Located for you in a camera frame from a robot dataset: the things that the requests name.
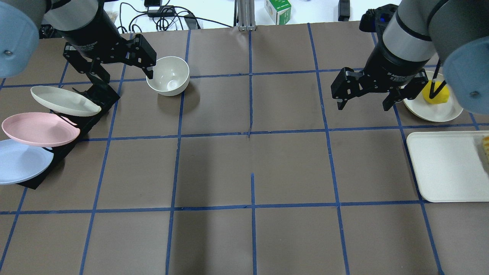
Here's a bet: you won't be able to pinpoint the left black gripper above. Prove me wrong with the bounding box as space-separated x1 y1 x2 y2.
58 8 157 84

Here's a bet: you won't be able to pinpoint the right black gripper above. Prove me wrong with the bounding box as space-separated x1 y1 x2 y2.
330 44 428 111

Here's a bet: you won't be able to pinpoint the striped bread roll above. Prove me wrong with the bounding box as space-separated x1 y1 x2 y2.
481 135 489 163

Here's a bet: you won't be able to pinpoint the blue plate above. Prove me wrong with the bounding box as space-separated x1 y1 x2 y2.
0 139 54 186

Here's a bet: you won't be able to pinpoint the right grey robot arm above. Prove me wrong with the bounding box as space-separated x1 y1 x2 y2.
331 0 489 115

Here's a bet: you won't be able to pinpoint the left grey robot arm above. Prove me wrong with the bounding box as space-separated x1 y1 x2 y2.
0 0 157 83

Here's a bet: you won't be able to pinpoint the black plate rack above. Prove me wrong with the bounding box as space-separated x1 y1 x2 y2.
19 83 120 189

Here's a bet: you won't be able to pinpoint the white plate in rack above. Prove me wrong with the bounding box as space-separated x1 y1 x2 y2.
30 86 102 117

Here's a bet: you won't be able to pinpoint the pink plate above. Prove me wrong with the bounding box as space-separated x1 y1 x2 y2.
2 112 81 147

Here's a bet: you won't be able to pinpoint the white bowl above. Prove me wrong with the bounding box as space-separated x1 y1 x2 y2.
146 56 190 96

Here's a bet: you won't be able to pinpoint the yellow lemon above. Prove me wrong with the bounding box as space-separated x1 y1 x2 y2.
421 80 450 105

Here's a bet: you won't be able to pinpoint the black power adapter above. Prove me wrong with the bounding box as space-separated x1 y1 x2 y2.
146 5 176 18

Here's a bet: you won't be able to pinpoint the black device on bench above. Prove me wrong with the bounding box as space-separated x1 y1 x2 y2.
338 0 351 21

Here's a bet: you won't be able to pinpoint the white rectangular tray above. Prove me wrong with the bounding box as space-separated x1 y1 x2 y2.
406 131 489 202

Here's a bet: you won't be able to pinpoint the green white box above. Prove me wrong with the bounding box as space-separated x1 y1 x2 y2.
264 0 292 26

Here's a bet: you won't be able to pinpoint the black cables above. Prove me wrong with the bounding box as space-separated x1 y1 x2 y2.
117 2 233 34

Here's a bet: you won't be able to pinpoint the aluminium frame post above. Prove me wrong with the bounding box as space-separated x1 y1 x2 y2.
234 0 256 31

